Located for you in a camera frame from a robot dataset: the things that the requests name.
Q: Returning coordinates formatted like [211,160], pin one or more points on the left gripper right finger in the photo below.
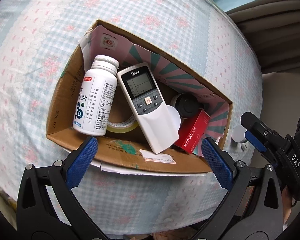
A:
[252,207]

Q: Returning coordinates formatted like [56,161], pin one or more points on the beige curtain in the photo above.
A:
[272,27]

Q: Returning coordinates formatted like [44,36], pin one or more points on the white round lid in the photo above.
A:
[175,118]

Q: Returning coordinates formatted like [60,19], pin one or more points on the small white black jar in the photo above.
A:
[238,136]

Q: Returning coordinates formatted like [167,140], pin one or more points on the cardboard box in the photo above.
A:
[123,147]

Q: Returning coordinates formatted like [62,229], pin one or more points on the red Marubi box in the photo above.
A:
[191,131]

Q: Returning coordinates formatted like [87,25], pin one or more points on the black round jar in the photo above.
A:
[186,104]

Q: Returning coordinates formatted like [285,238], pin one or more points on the white pill bottle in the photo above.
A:
[96,96]

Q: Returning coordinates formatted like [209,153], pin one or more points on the white Midea remote control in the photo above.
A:
[148,106]

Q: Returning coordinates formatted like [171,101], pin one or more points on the checkered floral bed sheet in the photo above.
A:
[37,38]

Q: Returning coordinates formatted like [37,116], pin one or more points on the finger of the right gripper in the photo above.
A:
[265,140]

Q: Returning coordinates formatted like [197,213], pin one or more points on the clear tape roll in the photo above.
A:
[123,127]

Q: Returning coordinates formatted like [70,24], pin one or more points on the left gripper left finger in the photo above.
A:
[46,206]

